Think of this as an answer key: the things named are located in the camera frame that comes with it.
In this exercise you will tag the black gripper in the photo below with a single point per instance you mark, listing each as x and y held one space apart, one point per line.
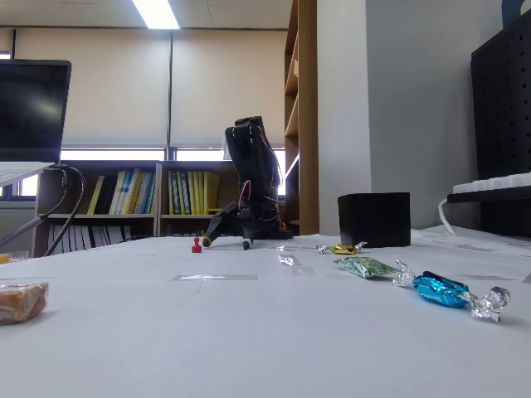
233 214

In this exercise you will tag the small red pawn piece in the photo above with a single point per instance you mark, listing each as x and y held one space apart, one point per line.
196 245

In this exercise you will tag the beige roller blind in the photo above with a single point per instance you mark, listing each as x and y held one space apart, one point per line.
228 83
103 91

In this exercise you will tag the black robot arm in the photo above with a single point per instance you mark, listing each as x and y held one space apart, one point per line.
253 166

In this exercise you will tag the dark blue object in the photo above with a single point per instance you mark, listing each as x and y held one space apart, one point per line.
514 12

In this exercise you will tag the small orange object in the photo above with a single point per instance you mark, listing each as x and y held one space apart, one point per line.
3 258

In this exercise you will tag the black square bin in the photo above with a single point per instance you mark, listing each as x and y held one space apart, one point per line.
373 219

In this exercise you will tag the white power strip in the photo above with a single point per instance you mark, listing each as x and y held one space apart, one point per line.
493 182

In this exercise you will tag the white paper sheet cover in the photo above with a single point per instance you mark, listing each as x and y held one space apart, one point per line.
249 331

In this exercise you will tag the tall wooden bookshelf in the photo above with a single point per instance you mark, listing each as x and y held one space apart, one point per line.
308 124

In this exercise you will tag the yellow blue book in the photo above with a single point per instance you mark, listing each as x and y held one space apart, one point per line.
118 192
129 192
149 192
139 192

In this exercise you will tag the ceiling light panel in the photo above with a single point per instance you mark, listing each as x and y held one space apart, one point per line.
155 14

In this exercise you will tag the white binder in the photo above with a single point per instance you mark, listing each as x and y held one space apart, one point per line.
86 237
101 236
74 238
118 234

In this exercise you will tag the green foil candy packet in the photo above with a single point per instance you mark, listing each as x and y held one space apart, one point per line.
365 267

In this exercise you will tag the brown wrapped caramel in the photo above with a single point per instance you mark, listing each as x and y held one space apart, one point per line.
20 300

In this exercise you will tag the blue wrapped candy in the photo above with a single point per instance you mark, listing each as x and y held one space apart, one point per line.
441 292

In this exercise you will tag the black pegboard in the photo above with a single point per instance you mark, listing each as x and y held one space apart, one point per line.
502 124

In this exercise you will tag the low wooden bookshelf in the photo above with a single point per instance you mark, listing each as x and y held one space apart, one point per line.
157 186

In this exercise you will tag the small clear glass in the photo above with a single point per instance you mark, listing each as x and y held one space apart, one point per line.
20 255

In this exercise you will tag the gold wrapped candy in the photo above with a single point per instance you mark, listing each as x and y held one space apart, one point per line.
342 248

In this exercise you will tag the laptop with black screen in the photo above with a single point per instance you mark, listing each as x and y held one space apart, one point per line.
33 108

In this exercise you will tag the slanted yellow book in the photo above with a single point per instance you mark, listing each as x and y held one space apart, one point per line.
96 195

